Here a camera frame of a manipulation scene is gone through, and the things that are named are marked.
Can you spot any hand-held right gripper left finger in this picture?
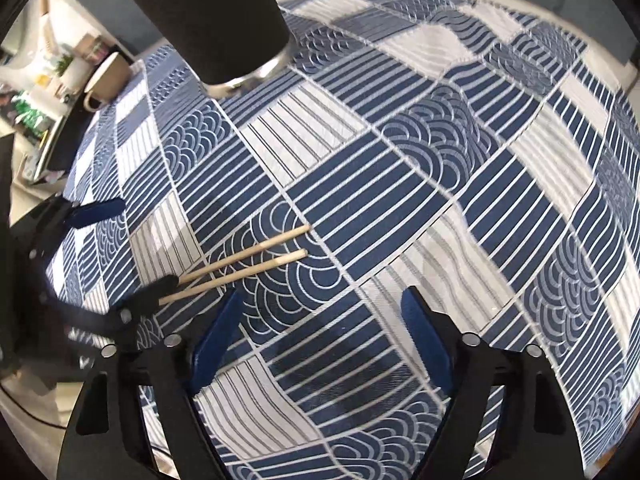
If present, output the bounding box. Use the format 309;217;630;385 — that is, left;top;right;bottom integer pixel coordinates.
56;287;245;480

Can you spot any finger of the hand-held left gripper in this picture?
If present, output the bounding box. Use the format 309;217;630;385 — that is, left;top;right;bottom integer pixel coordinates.
64;274;180;347
29;196;127;262

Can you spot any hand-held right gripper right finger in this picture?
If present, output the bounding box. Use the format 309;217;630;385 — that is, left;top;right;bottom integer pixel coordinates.
400;285;587;480

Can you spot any wooden chopstick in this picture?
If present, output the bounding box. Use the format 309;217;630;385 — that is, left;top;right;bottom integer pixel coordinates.
176;225;312;285
158;248;309;306

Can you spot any black metal tumbler cup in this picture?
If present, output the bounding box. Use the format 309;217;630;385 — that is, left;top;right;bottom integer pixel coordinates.
121;0;292;99

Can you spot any green packet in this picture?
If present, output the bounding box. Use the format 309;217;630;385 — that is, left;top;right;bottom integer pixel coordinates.
9;91;52;135

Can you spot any beige ceramic mug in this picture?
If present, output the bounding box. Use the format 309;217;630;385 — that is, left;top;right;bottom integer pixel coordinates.
82;51;135;112

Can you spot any small potted plant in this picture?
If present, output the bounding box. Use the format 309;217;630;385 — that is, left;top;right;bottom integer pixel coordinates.
50;54;92;95

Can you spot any brown jar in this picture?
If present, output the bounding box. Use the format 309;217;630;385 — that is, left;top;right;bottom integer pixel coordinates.
75;33;110;63

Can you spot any blue white patterned tablecloth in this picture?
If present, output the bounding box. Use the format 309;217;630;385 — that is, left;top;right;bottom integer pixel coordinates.
45;0;640;480

